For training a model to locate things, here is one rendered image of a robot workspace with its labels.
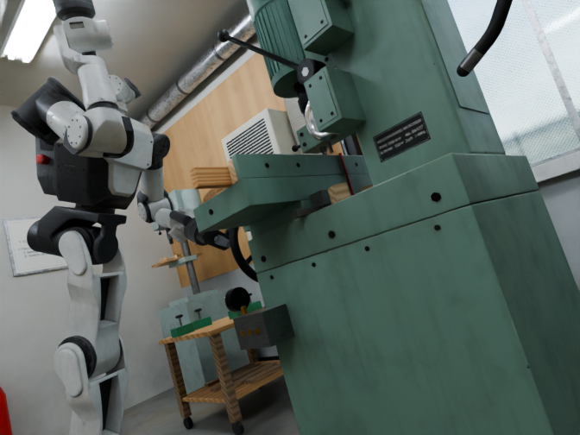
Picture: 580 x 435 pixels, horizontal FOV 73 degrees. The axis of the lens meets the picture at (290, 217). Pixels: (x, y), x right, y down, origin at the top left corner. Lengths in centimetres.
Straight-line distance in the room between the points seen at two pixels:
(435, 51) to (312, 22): 27
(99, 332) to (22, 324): 227
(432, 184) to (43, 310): 331
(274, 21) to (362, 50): 34
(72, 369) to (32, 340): 225
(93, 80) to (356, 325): 81
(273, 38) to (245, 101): 215
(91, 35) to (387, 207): 81
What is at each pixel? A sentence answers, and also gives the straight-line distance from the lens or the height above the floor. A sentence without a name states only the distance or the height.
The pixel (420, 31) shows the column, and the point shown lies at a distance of 88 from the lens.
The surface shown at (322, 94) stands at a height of 103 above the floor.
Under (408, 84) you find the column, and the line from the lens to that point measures 87.
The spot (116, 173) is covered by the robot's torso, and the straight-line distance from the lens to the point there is 133.
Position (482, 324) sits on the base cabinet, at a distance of 72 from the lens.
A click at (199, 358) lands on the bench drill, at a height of 29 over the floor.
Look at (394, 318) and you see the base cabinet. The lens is 79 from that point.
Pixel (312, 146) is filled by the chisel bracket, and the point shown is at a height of 100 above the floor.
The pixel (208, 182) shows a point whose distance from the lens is 81.
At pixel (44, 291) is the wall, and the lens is 369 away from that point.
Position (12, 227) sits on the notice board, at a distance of 374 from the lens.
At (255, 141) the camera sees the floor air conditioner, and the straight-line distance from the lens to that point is 279.
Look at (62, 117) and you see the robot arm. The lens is 113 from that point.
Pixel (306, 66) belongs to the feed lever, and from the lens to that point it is 97.
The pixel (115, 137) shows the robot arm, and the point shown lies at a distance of 102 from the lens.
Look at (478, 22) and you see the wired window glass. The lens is 256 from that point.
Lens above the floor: 68
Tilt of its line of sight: 8 degrees up
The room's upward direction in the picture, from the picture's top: 16 degrees counter-clockwise
